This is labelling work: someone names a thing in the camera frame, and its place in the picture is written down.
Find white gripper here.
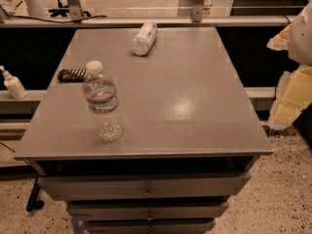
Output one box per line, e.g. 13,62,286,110
266,1,312,131

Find clear plastic water bottle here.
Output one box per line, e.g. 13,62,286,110
83,60,123,141

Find white plastic bottle lying down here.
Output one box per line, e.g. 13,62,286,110
132,21,157,56

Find white pump dispenser bottle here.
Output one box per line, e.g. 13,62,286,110
0,65,27,99

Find grey drawer cabinet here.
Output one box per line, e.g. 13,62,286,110
16,27,272,234

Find black striped snack bar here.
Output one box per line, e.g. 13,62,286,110
58,69,86,83

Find black caster wheel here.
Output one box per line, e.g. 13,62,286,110
26,177,45,213

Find grey metal frame post right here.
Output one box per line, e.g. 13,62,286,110
192,0,205,22

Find grey metal frame post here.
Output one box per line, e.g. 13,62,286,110
192,0,205,22
67,0,84,20

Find grey metal frame post left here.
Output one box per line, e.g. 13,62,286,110
67,0,84,20

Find black cable on shelf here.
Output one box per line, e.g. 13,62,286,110
9,14,108,24

